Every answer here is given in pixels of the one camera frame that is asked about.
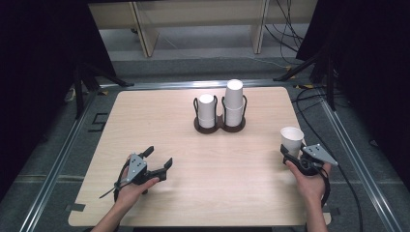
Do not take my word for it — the short stack of white cups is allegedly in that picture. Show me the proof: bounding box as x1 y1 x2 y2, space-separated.
197 93 217 130

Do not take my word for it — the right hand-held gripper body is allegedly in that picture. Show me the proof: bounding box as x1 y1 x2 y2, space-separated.
281 143 339 177

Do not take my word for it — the bundle of black cables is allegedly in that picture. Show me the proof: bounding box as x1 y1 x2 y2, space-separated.
264 0 306 66

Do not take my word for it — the black curtain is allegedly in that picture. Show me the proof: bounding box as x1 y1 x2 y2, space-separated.
295 0 410 182
0 0 118 197

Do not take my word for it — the beige wooden shelf unit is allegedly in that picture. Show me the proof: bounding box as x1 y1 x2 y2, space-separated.
87 0 319 59

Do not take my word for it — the dark double cup holder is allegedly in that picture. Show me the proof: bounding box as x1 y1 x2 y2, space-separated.
192 94 249 134

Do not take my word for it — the left hand-held gripper black cable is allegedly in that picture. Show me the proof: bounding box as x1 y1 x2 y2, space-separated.
113 159 132 232

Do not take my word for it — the metal floor rail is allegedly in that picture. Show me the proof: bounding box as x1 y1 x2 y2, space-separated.
318 96 404 232
18 91 99 232
99 78 299 92

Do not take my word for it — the black stand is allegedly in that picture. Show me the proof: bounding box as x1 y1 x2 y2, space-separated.
72 62 135 120
273 47 337 112

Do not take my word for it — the white paper cup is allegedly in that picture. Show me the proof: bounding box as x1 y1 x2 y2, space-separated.
279 126 306 159

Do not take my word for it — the person's right hand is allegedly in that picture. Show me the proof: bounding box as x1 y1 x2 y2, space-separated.
284 159 333 205

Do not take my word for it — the tall stack of white cups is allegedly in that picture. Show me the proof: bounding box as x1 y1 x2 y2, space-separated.
223 78 245 128

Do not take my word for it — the thin white cable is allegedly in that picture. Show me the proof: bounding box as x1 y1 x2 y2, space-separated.
245 55 288 71

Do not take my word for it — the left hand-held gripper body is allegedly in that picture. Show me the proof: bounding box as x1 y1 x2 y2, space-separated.
126 153 168 195

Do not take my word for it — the long black floor cable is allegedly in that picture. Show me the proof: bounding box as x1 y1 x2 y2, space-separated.
290 85 365 232

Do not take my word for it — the right hand-held gripper black cable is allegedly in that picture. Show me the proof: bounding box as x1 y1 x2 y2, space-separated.
319 166 332 208

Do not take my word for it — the black floor tape mark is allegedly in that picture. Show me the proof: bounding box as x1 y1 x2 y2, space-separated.
87 112 109 133

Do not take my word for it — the hand-held gripper black cable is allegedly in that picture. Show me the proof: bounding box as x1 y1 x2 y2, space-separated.
319 166 332 208
113 159 132 232

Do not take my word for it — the person's left hand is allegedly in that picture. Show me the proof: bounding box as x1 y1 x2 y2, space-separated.
115 154 161 211

